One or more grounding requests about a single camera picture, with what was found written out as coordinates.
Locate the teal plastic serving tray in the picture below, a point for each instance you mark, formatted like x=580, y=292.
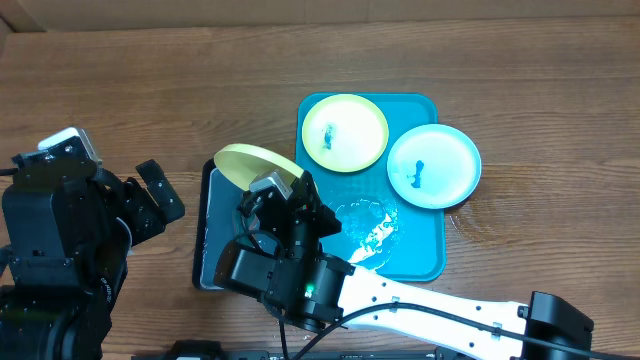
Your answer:
x=380, y=230

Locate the brown cardboard backdrop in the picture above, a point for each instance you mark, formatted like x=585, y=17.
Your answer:
x=87, y=15

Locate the black water basin tray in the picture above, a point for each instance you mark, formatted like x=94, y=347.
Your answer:
x=218, y=223

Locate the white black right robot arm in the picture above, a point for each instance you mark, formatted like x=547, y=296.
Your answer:
x=282, y=265

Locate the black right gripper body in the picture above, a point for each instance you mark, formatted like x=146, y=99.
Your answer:
x=322, y=225

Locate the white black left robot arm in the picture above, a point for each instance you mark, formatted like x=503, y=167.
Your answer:
x=71, y=225

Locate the yellow plate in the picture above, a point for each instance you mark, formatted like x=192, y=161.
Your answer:
x=345, y=133
x=241, y=164

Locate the light blue plate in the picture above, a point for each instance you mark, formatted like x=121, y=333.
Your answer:
x=434, y=166

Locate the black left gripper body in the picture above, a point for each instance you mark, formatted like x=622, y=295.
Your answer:
x=132, y=205

